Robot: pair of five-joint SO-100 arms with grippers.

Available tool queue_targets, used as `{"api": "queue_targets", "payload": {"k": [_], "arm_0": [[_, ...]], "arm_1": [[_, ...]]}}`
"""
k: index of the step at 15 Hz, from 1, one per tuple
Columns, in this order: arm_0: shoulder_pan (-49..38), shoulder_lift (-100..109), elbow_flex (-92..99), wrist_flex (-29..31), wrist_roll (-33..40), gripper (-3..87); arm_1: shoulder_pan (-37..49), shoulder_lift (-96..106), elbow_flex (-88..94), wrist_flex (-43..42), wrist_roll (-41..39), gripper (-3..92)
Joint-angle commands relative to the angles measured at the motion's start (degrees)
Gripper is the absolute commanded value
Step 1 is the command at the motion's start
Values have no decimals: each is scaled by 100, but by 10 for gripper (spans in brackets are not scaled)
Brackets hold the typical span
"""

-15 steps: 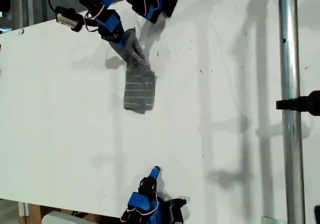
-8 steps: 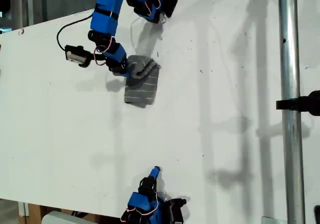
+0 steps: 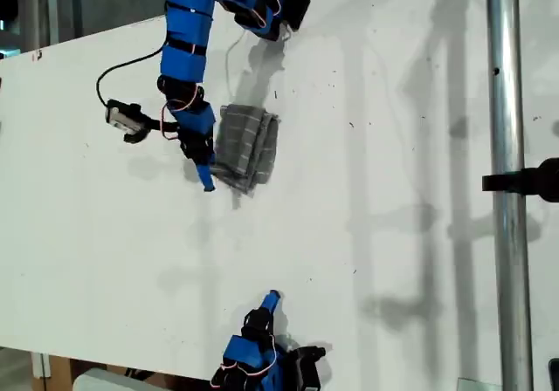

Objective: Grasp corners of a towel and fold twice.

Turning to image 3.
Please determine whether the grey striped towel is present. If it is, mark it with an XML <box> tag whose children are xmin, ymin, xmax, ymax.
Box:
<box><xmin>208</xmin><ymin>102</ymin><xmax>281</xmax><ymax>199</ymax></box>

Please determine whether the white box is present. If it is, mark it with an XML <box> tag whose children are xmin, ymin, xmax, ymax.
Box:
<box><xmin>72</xmin><ymin>367</ymin><xmax>148</xmax><ymax>391</ymax></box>

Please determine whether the grey background pole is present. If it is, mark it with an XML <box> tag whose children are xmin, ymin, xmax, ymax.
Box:
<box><xmin>46</xmin><ymin>0</ymin><xmax>60</xmax><ymax>45</ymax></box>

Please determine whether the wooden table leg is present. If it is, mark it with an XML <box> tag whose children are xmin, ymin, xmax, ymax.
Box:
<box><xmin>30</xmin><ymin>352</ymin><xmax>73</xmax><ymax>391</ymax></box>

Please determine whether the black round object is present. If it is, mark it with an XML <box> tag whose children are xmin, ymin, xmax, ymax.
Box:
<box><xmin>0</xmin><ymin>0</ymin><xmax>19</xmax><ymax>24</ymax></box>

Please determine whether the black clamp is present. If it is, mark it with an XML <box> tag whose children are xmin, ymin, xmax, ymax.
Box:
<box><xmin>481</xmin><ymin>157</ymin><xmax>559</xmax><ymax>202</ymax></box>

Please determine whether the red white servo wire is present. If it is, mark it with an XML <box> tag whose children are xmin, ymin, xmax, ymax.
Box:
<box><xmin>160</xmin><ymin>86</ymin><xmax>205</xmax><ymax>141</ymax></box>

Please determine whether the black camera stalk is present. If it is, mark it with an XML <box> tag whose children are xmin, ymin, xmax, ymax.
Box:
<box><xmin>123</xmin><ymin>118</ymin><xmax>180</xmax><ymax>144</ymax></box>

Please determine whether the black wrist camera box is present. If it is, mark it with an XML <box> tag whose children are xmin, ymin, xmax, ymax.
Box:
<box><xmin>105</xmin><ymin>98</ymin><xmax>146</xmax><ymax>133</ymax></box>
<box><xmin>290</xmin><ymin>344</ymin><xmax>328</xmax><ymax>391</ymax></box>

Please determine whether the black camera cable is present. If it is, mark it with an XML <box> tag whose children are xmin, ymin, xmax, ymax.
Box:
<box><xmin>95</xmin><ymin>46</ymin><xmax>167</xmax><ymax>106</ymax></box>

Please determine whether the steel post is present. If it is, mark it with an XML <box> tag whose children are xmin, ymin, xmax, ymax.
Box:
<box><xmin>485</xmin><ymin>0</ymin><xmax>535</xmax><ymax>391</ymax></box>

